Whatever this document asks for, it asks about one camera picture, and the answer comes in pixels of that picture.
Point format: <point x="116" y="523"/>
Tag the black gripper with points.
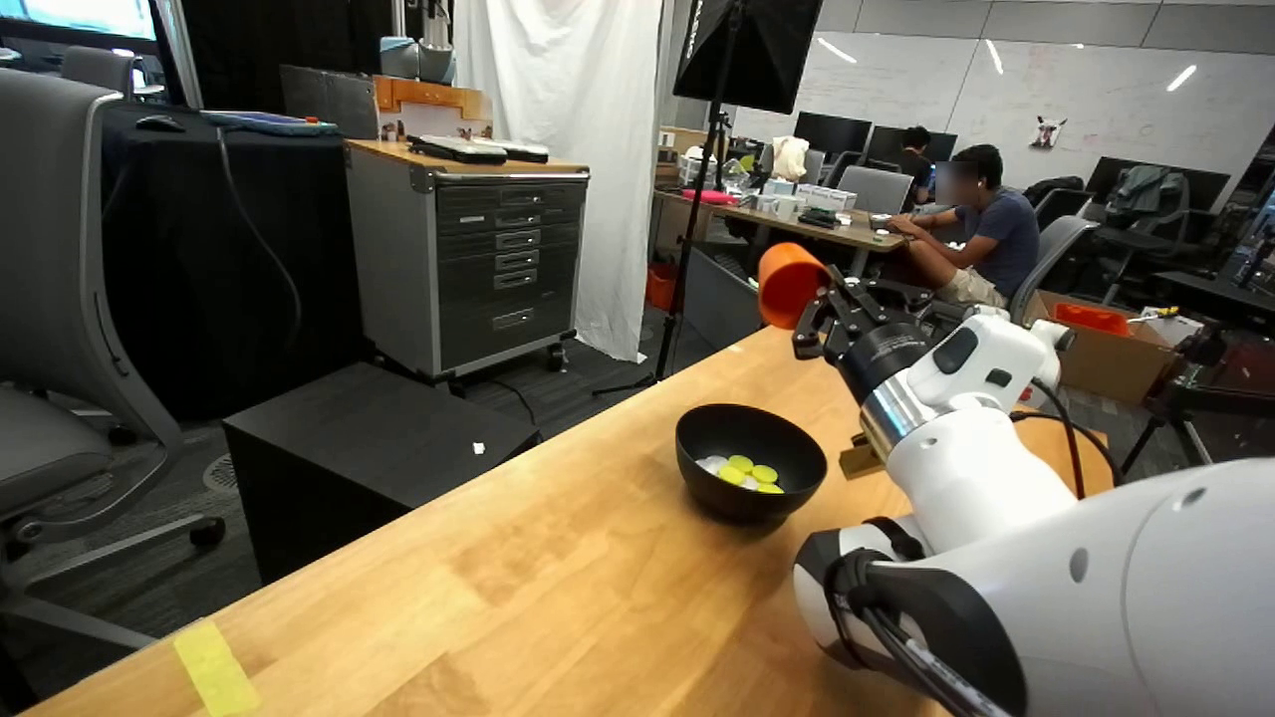
<point x="888" y="352"/>

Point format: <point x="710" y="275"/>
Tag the black softbox light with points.
<point x="750" y="45"/>

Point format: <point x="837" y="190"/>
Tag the black box under desk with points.
<point x="724" y="301"/>

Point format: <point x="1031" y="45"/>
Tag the orange plastic cup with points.
<point x="789" y="284"/>

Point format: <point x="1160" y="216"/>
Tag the black bowl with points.
<point x="718" y="502"/>

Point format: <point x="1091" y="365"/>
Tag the seated person dark shirt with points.
<point x="997" y="232"/>

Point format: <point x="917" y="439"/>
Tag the black keyboard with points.
<point x="455" y="146"/>

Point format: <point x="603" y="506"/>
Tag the white curtain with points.
<point x="570" y="132"/>

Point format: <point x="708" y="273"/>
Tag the small white wall figurine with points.
<point x="1048" y="127"/>

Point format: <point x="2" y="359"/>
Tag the cardboard box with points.
<point x="1120" y="365"/>

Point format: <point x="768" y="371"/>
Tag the black background office chair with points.
<point x="1058" y="195"/>

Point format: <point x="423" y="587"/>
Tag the black light stand pole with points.
<point x="690" y="200"/>

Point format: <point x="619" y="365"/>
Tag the yellow tape strip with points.
<point x="213" y="669"/>

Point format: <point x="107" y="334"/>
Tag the yellow toy pieces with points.
<point x="754" y="474"/>

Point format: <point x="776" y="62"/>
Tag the white toy piece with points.
<point x="710" y="463"/>

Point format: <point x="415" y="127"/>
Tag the dark-haired background person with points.
<point x="917" y="147"/>

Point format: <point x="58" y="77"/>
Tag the brown wooden box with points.
<point x="431" y="106"/>

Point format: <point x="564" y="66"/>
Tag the bright computer screen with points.
<point x="80" y="18"/>

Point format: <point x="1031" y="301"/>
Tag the wooden background desk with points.
<point x="811" y="228"/>

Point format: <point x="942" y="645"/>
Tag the grey office chair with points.
<point x="55" y="263"/>

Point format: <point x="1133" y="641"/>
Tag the orange bucket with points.
<point x="663" y="289"/>

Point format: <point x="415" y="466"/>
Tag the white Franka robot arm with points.
<point x="981" y="479"/>

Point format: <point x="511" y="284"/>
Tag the black background monitor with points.
<point x="829" y="138"/>
<point x="896" y="146"/>

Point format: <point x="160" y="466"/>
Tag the black side table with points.
<point x="1210" y="290"/>

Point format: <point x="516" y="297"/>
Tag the grey metal drawer cabinet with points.
<point x="465" y="263"/>

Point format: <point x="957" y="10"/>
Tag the low black cabinet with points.
<point x="362" y="439"/>

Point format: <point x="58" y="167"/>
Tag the black backdrop panel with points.
<point x="266" y="45"/>

